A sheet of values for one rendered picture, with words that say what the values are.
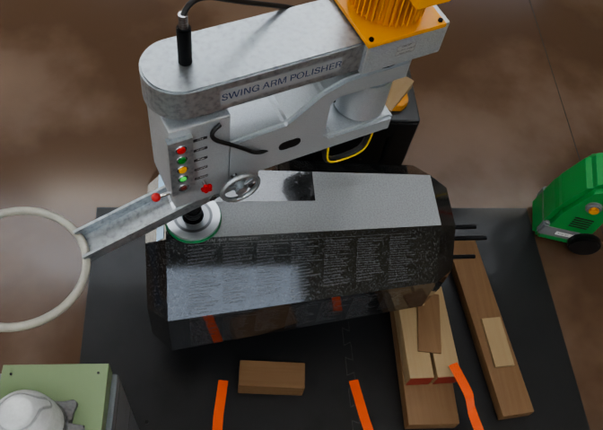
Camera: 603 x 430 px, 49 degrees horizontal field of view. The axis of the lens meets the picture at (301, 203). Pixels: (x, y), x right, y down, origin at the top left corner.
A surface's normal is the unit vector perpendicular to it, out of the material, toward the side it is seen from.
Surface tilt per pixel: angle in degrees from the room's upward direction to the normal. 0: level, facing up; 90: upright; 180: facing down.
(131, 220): 16
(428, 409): 0
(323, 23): 0
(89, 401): 5
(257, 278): 45
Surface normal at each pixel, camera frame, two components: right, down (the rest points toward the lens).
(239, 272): 0.17, 0.22
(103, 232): -0.14, -0.42
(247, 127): 0.05, -0.51
